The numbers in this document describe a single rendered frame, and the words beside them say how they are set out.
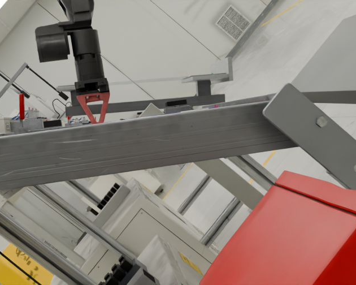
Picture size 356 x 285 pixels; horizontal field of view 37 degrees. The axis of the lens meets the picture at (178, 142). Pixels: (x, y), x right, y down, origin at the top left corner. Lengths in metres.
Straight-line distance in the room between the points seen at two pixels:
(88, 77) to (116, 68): 7.67
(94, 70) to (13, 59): 7.82
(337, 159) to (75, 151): 0.31
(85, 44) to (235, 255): 0.84
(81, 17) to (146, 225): 1.19
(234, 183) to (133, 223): 0.60
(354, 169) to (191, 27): 8.36
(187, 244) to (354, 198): 1.92
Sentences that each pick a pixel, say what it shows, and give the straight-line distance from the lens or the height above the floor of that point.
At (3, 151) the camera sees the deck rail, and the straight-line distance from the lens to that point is 0.66.
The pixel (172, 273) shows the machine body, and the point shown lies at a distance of 1.03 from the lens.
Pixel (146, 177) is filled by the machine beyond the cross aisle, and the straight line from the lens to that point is 5.68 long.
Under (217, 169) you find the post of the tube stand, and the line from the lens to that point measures 1.64.
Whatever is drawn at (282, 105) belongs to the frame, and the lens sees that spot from 0.63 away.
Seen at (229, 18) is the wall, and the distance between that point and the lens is 9.12.
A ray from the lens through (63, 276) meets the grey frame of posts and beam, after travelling 1.40.
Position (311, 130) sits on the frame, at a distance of 0.64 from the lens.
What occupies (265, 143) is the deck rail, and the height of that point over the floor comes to 0.72.
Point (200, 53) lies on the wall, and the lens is 8.93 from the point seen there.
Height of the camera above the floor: 0.89
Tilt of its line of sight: 7 degrees down
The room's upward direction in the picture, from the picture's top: 51 degrees counter-clockwise
